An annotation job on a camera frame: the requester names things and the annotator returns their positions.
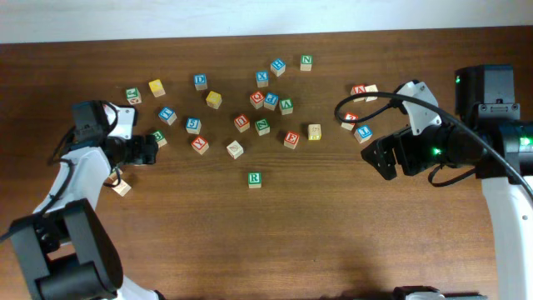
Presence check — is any green R block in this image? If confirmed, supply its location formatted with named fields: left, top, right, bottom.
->
left=247, top=172, right=262, bottom=188

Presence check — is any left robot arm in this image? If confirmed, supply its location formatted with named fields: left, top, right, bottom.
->
left=1, top=101, right=164, bottom=300

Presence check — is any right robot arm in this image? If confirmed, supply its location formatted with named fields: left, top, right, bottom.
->
left=361, top=65, right=532, bottom=299

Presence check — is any blue L block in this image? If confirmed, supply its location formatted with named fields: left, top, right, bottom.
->
left=354, top=125, right=373, bottom=143

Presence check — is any red 3 block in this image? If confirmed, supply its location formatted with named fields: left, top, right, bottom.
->
left=341, top=112, right=358, bottom=131

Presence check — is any green J block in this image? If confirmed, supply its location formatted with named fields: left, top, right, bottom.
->
left=125, top=87, right=142, bottom=105

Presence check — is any green E block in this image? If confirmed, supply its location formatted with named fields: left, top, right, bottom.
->
left=105, top=168, right=122, bottom=185

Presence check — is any plain white block right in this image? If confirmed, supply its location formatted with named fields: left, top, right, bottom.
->
left=365, top=84, right=378, bottom=102

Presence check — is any green B block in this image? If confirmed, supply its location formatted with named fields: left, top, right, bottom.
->
left=152, top=130, right=167, bottom=148

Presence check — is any red A block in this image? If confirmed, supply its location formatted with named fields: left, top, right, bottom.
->
left=351, top=85, right=366, bottom=103

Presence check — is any yellow picture block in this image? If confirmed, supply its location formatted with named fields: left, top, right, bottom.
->
left=308, top=124, right=321, bottom=141

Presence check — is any yellow block upper left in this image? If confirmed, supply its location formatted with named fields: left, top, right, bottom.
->
left=148, top=79, right=166, bottom=98

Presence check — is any plain wooden block left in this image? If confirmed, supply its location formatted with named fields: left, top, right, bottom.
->
left=112, top=180, right=131, bottom=197

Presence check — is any blue T block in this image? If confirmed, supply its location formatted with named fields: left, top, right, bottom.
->
left=158, top=107, right=177, bottom=126

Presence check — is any red E block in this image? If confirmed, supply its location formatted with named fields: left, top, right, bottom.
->
left=283, top=131, right=300, bottom=149

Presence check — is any blue 5 block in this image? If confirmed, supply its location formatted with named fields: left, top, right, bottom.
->
left=186, top=117, right=202, bottom=135

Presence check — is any green V block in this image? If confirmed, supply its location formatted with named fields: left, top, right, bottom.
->
left=279, top=98, right=294, bottom=115

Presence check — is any red Y block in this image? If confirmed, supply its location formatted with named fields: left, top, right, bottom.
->
left=191, top=136, right=209, bottom=155

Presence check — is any blue D block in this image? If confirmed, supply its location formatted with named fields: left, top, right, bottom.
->
left=193, top=73, right=207, bottom=91

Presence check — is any green N block top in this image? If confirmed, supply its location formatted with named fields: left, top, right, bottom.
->
left=300, top=55, right=313, bottom=72

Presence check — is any green Z block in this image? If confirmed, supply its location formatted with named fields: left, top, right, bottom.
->
left=255, top=118, right=271, bottom=136

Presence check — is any blue P block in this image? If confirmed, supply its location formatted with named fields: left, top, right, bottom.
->
left=263, top=92, right=279, bottom=111

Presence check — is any blue H block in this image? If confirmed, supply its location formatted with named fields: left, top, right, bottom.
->
left=271, top=58, right=286, bottom=77

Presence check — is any red Q block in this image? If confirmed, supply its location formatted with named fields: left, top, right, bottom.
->
left=250, top=91, right=265, bottom=109

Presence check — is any blue X block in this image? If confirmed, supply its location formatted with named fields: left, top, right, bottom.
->
left=256, top=71, right=269, bottom=88

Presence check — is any red U block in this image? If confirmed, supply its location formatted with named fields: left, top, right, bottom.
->
left=234, top=114, right=250, bottom=133

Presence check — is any plain leaf picture block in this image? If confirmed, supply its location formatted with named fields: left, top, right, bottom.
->
left=227, top=140, right=244, bottom=159

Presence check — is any right black cable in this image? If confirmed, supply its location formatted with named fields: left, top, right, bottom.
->
left=333, top=91, right=533, bottom=200

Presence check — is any black cable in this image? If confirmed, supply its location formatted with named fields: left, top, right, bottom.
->
left=333, top=91, right=533, bottom=200
left=0, top=100, right=122, bottom=243

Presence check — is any left black cable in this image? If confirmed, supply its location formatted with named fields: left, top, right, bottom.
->
left=0, top=100, right=122, bottom=243

